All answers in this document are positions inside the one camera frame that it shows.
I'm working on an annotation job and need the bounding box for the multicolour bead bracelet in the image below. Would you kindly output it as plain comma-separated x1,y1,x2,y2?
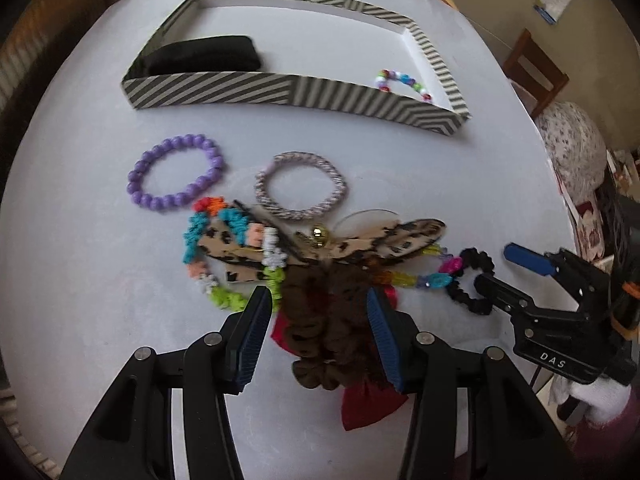
372,69,433,106

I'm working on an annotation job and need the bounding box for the black scrunchie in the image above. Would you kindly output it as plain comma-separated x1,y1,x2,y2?
445,247,496,316

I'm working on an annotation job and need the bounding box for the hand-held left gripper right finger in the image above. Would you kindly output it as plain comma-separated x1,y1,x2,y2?
366,287,576,480

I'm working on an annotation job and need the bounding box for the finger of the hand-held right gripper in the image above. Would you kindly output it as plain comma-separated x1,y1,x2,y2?
472,272,538,323
503,243,568,281

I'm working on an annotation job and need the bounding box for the red hair bow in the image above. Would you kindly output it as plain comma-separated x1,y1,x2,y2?
271,285,408,431

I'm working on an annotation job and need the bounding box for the white tablecloth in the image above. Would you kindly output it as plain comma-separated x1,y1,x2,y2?
0,0,581,480

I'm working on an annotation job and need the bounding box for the striped cardboard box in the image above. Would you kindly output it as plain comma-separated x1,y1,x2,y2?
121,0,472,137

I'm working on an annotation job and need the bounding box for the purple bead bracelet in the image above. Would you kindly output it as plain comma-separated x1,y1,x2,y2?
127,133,224,212

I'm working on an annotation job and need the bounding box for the brown scrunchie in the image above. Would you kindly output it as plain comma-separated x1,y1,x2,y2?
277,260,401,391

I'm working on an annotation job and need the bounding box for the wooden chair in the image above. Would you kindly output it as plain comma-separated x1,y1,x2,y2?
502,28,571,121

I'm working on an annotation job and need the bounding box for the multicolour spiral hair tie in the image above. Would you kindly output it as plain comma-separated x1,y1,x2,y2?
181,197,286,311

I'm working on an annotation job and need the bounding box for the floral chair cover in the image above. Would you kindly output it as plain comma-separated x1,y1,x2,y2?
537,101,608,201

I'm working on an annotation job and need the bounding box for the clear coloured bead bracelet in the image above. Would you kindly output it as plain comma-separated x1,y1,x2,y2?
365,244,463,293

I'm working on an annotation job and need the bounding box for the grey braided bracelet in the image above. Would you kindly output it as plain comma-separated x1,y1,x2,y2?
254,151,347,221

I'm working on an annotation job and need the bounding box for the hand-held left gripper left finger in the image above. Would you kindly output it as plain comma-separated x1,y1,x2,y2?
60,285,273,480

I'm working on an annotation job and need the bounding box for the leopard print hair bow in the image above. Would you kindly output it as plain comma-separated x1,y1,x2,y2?
197,217,448,286

